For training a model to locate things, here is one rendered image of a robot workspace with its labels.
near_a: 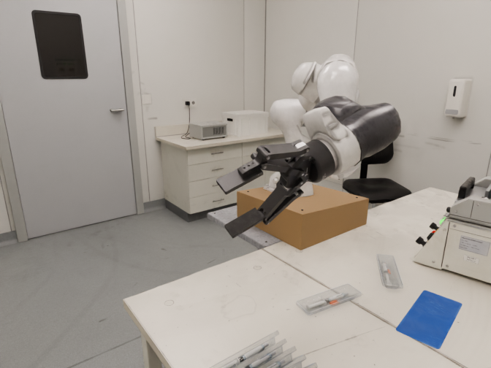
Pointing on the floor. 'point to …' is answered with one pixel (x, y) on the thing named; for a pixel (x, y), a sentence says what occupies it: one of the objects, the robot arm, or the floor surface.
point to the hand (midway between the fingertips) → (230, 208)
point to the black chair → (374, 190)
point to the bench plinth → (193, 213)
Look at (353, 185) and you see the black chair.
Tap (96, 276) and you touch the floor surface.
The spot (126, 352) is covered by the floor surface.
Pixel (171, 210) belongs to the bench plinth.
